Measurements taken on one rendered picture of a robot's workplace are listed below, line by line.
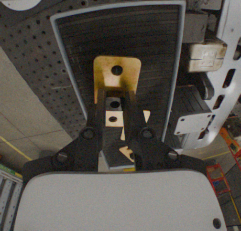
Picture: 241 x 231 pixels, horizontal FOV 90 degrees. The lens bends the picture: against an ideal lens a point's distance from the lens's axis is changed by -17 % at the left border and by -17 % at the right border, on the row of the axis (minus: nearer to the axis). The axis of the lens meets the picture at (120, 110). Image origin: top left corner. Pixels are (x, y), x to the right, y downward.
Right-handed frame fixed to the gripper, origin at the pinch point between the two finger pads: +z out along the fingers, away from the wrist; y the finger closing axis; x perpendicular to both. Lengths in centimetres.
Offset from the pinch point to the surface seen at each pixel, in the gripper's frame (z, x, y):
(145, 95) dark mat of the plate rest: 8.2, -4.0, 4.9
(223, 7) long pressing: 24.1, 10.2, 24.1
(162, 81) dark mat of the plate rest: 8.2, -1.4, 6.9
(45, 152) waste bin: 117, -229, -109
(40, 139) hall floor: 124, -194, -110
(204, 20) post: 14.5, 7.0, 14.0
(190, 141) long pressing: 24, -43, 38
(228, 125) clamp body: 26, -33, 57
